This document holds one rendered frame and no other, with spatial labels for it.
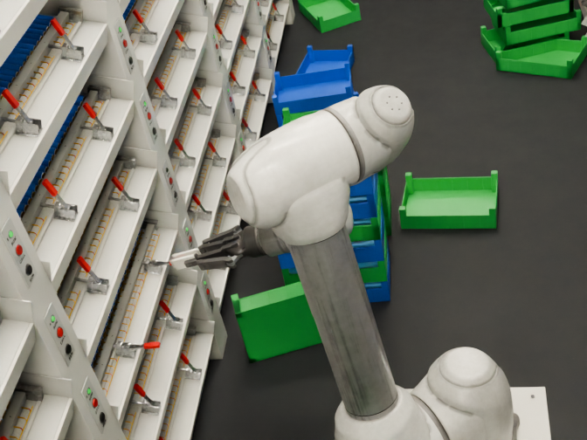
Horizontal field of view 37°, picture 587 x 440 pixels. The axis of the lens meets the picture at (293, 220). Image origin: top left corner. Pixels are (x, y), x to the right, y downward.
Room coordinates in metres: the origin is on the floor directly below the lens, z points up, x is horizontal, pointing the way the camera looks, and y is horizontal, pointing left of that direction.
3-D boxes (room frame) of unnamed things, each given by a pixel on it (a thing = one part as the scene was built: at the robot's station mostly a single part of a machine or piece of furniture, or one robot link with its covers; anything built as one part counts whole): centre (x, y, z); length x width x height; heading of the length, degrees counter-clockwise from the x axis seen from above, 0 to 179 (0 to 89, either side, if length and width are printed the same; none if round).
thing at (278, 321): (1.80, 0.07, 0.10); 0.30 x 0.08 x 0.20; 94
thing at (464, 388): (1.09, -0.25, 0.44); 0.18 x 0.16 x 0.22; 112
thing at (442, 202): (2.22, -0.51, 0.04); 0.30 x 0.20 x 0.08; 70
